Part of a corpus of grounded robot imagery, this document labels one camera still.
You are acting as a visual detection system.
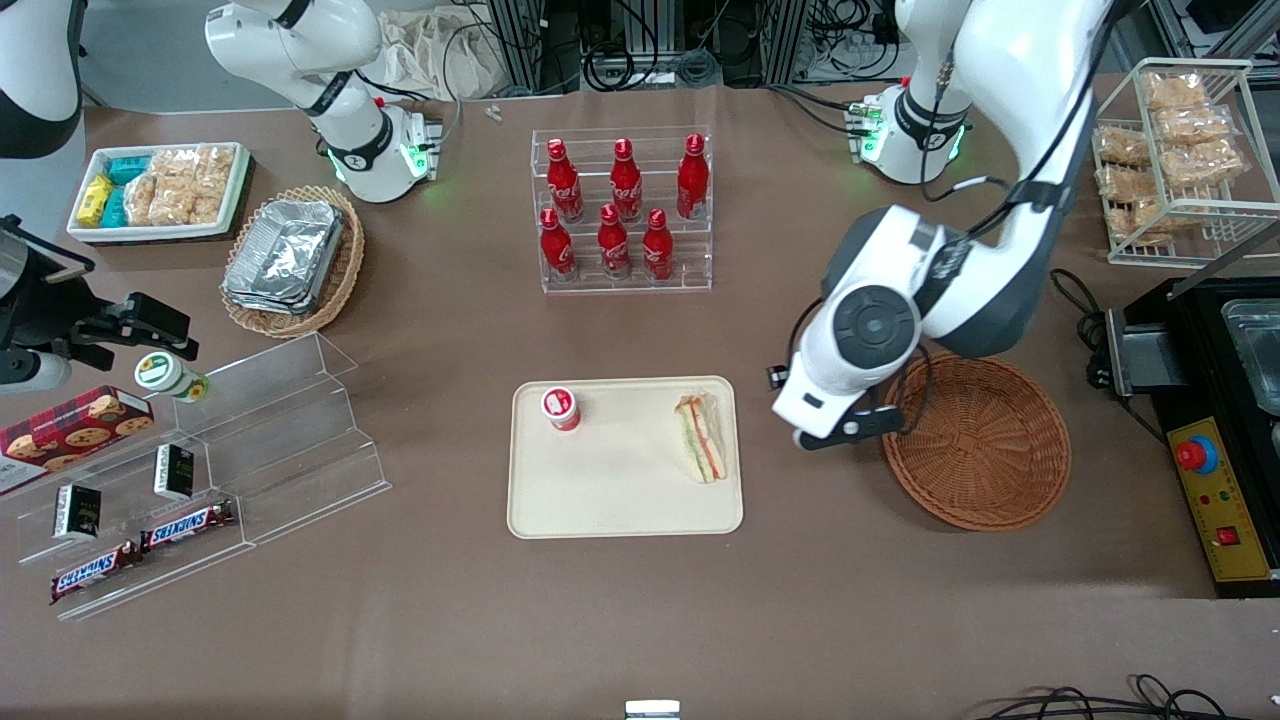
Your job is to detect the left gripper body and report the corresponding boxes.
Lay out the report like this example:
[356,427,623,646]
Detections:
[772,375,871,442]

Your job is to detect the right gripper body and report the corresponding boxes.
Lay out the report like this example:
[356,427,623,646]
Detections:
[0,215,121,355]

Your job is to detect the triangle sandwich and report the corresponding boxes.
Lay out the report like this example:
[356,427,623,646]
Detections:
[673,392,729,486]

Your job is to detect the white rectangular snack tray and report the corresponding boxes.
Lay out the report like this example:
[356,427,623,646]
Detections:
[66,142,251,244]

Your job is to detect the round brown wicker basket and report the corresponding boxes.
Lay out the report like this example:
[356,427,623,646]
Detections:
[881,350,1072,532]

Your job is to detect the oval tan wicker basket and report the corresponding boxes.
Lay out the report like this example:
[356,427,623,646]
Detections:
[220,184,366,339]

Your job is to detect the beige plastic tray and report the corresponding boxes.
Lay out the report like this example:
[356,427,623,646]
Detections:
[506,375,745,541]

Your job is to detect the white cup with green lid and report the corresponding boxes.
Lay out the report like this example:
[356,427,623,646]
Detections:
[134,352,212,406]

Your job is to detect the red plaid cookie box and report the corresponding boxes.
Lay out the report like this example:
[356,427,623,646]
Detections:
[0,385,157,498]

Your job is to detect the yellow snack packet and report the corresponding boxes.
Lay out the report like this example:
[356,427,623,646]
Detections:
[77,175,115,228]

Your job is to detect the clear bag of rice crackers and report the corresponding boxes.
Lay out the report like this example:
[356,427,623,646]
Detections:
[190,146,237,224]
[150,150,199,227]
[124,172,162,228]

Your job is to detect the small black box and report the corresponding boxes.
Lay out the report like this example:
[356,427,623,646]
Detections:
[52,484,103,544]
[153,445,196,502]

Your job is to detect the stacked aluminium foil containers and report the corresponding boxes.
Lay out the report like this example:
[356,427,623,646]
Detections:
[221,198,348,317]

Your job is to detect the Snickers chocolate bar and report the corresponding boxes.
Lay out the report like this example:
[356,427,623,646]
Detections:
[50,541,142,606]
[139,500,238,554]

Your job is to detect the clear acrylic step shelf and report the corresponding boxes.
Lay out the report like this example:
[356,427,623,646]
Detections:
[0,332,393,623]

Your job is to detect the clear acrylic bottle rack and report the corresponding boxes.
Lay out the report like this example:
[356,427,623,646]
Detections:
[530,125,714,295]

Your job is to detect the red cola bottle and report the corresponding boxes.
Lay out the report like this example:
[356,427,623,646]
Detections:
[609,138,645,224]
[675,133,711,222]
[539,207,579,283]
[641,208,677,283]
[597,204,634,281]
[546,138,585,224]

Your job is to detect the red cup with white lid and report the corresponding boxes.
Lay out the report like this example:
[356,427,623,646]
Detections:
[541,385,583,433]

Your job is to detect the clear bag of fried snacks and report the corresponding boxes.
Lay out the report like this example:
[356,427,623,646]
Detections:
[1160,140,1247,191]
[1096,165,1152,202]
[1094,127,1152,167]
[1155,105,1232,147]
[1143,72,1207,112]
[1105,198,1167,247]

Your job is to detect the black appliance with metal pan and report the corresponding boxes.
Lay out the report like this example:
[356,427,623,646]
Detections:
[1103,275,1280,601]

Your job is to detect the yellow emergency stop control box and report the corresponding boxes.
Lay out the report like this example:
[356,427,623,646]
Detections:
[1168,417,1277,583]

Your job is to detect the white cloth bag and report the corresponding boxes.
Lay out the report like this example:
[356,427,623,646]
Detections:
[375,10,512,102]

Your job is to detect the black appliance power cable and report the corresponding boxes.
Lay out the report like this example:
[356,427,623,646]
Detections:
[1050,268,1171,447]

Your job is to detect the black coiled cables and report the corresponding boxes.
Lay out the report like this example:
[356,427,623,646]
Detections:
[583,38,720,93]

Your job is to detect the white wire rack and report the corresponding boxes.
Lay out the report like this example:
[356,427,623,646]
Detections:
[1088,58,1280,268]

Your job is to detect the black floor cables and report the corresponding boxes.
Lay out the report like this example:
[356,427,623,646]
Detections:
[975,674,1280,720]

